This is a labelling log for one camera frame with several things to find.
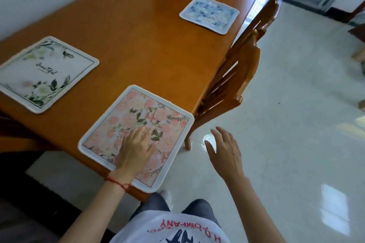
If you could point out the person's left hand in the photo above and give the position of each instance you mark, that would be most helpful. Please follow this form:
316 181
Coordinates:
134 157

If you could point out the person's right hand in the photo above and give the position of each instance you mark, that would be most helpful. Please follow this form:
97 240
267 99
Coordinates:
228 157

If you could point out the person's left thumb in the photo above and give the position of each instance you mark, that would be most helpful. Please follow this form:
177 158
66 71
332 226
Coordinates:
151 148

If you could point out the person's right thumb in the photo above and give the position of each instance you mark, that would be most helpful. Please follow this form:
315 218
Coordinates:
210 149

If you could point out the pink floral placemat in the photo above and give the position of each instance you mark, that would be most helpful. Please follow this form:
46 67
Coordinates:
134 117

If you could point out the person's left forearm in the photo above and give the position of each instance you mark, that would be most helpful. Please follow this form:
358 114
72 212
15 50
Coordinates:
94 211

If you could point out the person's right forearm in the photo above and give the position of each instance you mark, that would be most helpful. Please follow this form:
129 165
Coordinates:
256 211

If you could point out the blue jeans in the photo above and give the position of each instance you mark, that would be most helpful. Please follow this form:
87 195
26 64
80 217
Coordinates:
199 208

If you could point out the white printed t-shirt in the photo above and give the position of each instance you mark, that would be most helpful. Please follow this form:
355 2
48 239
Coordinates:
159 231

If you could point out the wooden slat-back chair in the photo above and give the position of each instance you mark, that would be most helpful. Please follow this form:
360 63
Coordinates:
242 60

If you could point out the white placemat with green leaves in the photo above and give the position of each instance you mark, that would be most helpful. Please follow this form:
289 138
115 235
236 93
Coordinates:
42 74

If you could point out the blue floral placemat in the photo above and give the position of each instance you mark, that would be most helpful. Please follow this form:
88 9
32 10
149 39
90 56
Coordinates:
209 13

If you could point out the wooden furniture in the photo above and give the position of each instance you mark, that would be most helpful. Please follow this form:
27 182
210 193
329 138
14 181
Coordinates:
358 32

